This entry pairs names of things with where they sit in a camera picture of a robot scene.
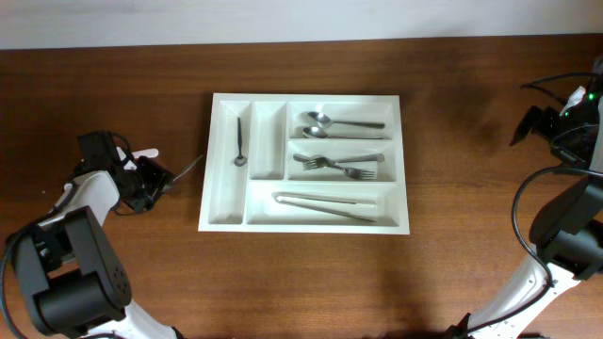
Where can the white cutlery tray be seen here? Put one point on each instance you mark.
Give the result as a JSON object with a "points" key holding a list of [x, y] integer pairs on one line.
{"points": [[239, 199]]}

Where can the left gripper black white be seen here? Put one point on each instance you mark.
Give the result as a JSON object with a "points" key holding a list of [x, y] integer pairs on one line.
{"points": [[154, 178]]}

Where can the metal fork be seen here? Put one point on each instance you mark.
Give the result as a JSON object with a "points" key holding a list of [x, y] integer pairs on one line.
{"points": [[322, 161]]}

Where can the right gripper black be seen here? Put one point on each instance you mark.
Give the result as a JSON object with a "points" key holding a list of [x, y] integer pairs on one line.
{"points": [[543, 123]]}

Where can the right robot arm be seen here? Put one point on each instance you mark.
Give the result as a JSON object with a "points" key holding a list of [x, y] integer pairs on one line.
{"points": [[564, 246]]}

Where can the small metal teaspoon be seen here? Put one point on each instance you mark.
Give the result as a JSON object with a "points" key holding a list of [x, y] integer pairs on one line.
{"points": [[240, 159], [172, 182]]}

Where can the large metal spoon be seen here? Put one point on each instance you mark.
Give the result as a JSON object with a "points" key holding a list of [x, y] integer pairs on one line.
{"points": [[318, 133], [323, 121]]}

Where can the metal tongs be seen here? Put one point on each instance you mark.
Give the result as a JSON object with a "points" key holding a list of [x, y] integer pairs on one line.
{"points": [[338, 206]]}

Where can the white handled fork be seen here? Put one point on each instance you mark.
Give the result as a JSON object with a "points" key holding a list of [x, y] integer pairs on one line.
{"points": [[354, 173]]}

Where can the pink plastic knife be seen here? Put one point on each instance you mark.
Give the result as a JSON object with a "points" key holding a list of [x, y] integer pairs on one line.
{"points": [[146, 153]]}

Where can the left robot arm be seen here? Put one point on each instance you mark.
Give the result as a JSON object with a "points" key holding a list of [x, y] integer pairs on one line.
{"points": [[71, 279]]}

